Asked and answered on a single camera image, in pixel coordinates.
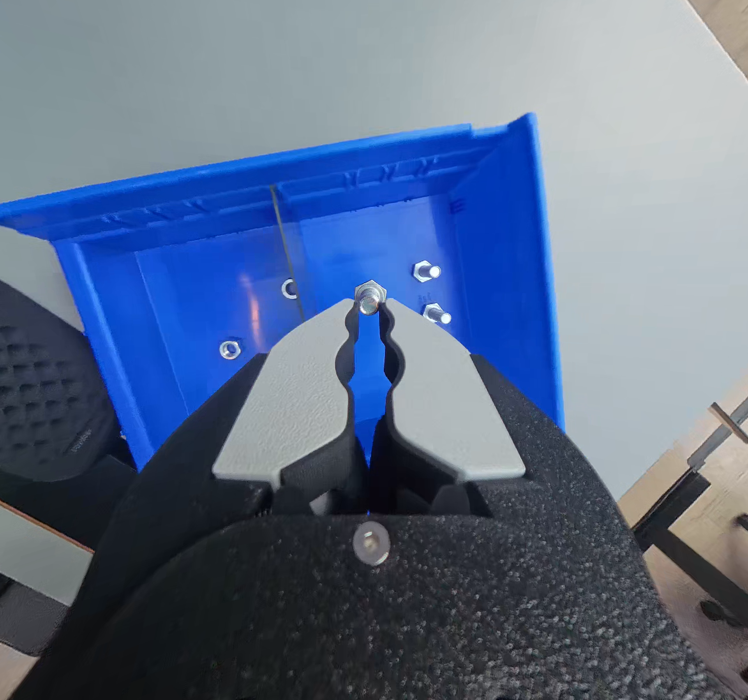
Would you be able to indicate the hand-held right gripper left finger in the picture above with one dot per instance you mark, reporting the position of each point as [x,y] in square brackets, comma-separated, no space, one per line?
[280,396]

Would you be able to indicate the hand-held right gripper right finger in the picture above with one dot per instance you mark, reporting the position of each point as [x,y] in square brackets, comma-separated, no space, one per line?
[456,402]

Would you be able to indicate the silver hex bolt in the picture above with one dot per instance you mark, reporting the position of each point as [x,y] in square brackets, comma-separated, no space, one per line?
[370,301]
[422,270]
[433,311]

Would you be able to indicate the blue plastic bin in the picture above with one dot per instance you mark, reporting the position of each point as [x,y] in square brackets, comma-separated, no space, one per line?
[175,279]

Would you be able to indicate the silver hex nut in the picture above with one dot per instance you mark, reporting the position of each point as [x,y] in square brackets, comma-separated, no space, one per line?
[282,288]
[222,349]

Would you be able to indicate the black honeycomb wrist pad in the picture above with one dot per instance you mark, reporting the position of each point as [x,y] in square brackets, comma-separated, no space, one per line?
[47,384]

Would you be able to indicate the black metal desk frame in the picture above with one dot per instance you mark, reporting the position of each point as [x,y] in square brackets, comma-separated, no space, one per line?
[672,501]

